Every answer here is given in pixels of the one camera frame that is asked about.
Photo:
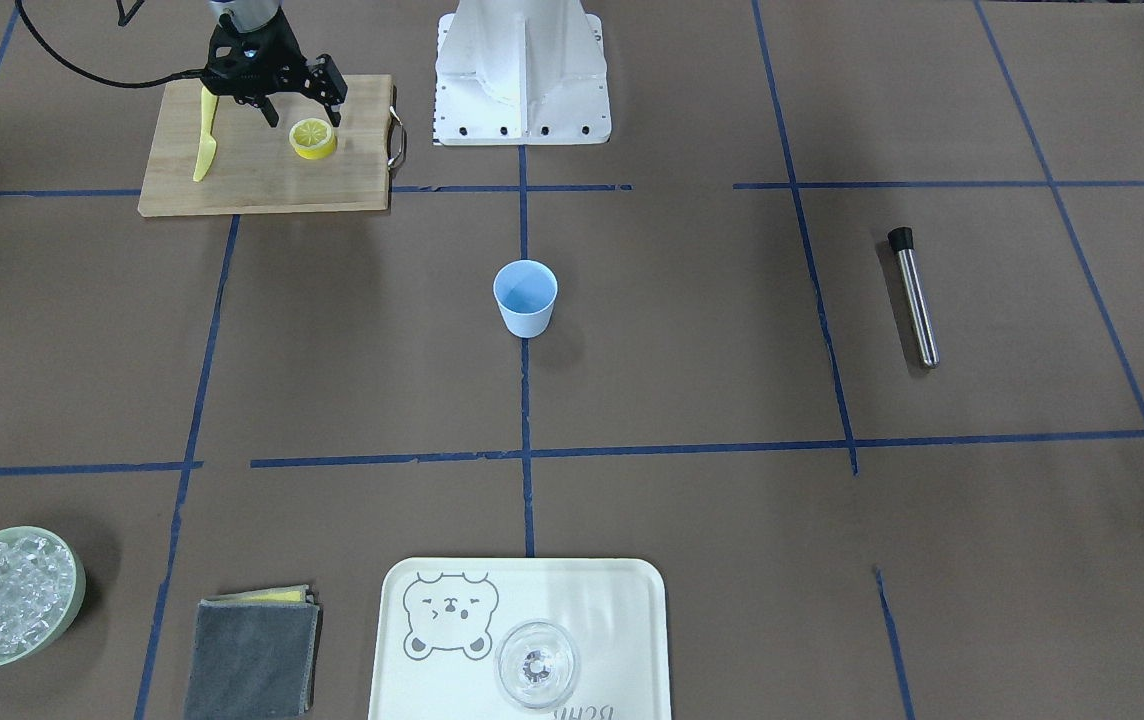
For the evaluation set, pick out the grey folded cloth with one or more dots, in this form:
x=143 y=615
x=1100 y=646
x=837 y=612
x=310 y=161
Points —
x=253 y=655

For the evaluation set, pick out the light blue plastic cup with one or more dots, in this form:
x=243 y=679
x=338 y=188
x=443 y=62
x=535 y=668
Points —
x=525 y=292

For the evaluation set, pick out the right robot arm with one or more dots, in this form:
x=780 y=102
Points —
x=245 y=16

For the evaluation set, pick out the clear wine glass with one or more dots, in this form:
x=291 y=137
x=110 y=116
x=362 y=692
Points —
x=537 y=666

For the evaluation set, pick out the yellow lemon slice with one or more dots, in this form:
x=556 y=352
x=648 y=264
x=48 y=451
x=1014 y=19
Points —
x=313 y=138

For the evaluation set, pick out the cream bear tray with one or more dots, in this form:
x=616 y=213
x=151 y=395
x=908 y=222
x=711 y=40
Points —
x=442 y=622

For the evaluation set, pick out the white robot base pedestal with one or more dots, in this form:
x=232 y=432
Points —
x=521 y=73

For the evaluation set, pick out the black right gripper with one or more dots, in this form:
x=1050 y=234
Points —
x=317 y=79

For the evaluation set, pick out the yellow plastic knife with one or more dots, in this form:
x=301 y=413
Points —
x=207 y=144

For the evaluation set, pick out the green bowl of ice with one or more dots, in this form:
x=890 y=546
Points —
x=42 y=587

